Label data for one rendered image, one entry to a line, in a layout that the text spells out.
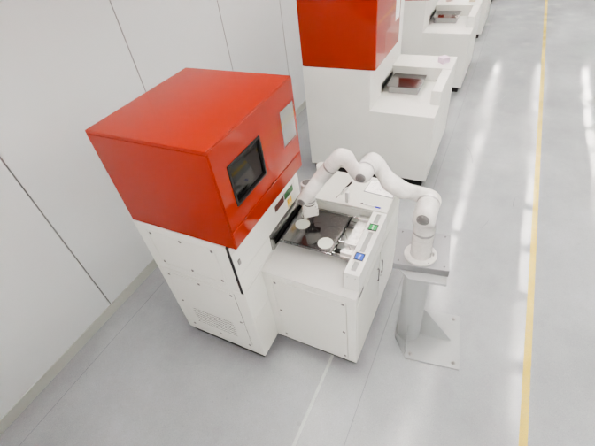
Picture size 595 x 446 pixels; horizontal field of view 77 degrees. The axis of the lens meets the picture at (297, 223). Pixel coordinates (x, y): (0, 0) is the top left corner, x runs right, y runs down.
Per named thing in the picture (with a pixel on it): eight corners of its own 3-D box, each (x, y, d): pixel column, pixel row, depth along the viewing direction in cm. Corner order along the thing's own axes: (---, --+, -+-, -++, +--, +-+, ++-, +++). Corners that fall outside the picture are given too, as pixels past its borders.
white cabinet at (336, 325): (279, 339, 292) (260, 272, 237) (327, 252, 353) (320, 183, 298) (358, 370, 268) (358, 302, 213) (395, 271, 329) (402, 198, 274)
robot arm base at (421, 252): (440, 248, 229) (444, 225, 217) (433, 270, 216) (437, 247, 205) (408, 241, 237) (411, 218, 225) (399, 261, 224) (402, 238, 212)
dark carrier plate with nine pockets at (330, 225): (282, 239, 245) (282, 239, 245) (304, 207, 267) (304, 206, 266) (330, 253, 232) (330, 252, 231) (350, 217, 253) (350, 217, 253)
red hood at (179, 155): (132, 219, 225) (83, 130, 185) (211, 149, 276) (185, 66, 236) (237, 250, 196) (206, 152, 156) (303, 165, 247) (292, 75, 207)
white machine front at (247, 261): (241, 294, 226) (225, 248, 199) (299, 209, 277) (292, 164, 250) (245, 295, 224) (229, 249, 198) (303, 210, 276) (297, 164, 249)
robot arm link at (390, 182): (428, 225, 204) (434, 207, 215) (442, 212, 195) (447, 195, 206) (351, 173, 206) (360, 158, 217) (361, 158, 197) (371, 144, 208)
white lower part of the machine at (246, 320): (192, 330, 307) (156, 265, 252) (244, 259, 359) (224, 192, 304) (267, 362, 280) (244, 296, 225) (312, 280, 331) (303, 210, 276)
